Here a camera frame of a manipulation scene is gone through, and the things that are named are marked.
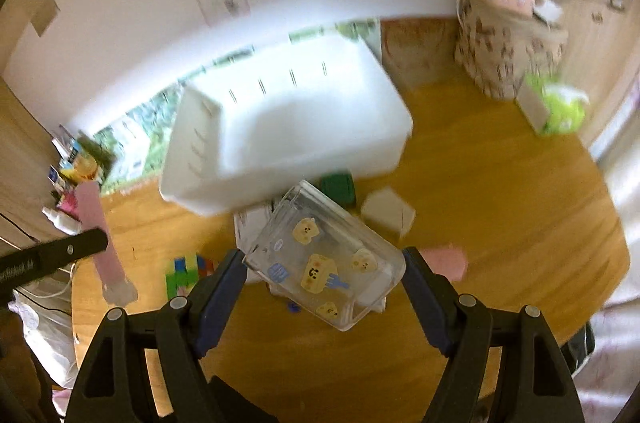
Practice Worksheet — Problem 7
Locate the pink round object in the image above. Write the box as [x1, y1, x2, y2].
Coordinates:
[419, 245, 469, 282]

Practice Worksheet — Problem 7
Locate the white cable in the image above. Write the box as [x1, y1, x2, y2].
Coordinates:
[19, 261, 76, 300]

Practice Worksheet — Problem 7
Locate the white plastic storage bin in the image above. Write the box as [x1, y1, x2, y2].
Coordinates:
[160, 34, 413, 216]

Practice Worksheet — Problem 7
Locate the pink stick toy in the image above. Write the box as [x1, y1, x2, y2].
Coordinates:
[75, 182, 138, 307]

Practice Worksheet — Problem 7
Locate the white plastic bottle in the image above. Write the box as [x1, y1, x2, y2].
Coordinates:
[41, 206, 82, 235]

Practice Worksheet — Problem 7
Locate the green tissue pack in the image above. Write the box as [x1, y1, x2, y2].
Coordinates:
[515, 74, 590, 136]

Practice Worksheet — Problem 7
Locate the colourful puzzle cube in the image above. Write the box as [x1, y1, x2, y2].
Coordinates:
[165, 253, 217, 299]

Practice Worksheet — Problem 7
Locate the clear plastic box with stickers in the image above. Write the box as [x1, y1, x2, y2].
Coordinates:
[244, 180, 406, 331]

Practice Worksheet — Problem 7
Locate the patterned fabric basket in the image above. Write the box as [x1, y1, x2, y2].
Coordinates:
[454, 0, 568, 100]

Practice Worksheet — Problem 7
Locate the green black toy car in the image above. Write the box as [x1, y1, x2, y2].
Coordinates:
[319, 172, 357, 209]

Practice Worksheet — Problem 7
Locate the yellow juice carton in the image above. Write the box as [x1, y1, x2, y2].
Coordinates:
[58, 148, 103, 185]

